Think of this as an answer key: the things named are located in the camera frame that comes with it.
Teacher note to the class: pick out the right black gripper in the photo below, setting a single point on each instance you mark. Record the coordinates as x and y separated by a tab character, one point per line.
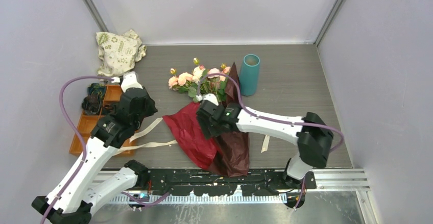
213	132

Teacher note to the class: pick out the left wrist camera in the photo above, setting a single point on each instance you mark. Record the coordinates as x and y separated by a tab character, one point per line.
127	81

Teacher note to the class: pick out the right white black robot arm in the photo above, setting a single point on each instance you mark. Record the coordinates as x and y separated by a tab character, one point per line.
309	133

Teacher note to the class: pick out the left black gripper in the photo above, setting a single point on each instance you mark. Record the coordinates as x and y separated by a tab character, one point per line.
152	108

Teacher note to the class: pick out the dark red wrapping paper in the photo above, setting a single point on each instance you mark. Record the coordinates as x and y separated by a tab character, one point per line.
227	154

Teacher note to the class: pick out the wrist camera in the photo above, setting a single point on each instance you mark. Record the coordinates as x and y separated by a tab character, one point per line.
207	97
127	81

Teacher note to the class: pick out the orange compartment tray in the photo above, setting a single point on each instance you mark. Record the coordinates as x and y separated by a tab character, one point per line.
88	122

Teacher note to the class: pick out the dark rolled item left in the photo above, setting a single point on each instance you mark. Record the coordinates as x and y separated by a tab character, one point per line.
91	105

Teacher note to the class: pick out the cream printed cloth bag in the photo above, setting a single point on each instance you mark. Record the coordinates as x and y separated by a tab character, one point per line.
119	53

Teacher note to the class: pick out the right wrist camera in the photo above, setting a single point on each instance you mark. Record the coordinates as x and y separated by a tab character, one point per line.
207	97

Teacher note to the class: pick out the aluminium rail frame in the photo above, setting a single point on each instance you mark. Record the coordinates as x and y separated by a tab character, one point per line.
329	180

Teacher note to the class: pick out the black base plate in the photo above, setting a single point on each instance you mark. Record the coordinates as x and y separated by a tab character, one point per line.
183	182

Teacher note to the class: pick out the pink flower bouquet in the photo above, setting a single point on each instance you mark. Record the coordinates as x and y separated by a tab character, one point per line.
200	79

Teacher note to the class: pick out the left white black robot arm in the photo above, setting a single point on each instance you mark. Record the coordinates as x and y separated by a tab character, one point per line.
74	200

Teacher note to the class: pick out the dark rolled item top-left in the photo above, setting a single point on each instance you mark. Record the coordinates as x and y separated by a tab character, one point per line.
97	89

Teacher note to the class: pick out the teal cylindrical vase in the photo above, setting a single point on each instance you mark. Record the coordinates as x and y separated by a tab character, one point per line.
249	74

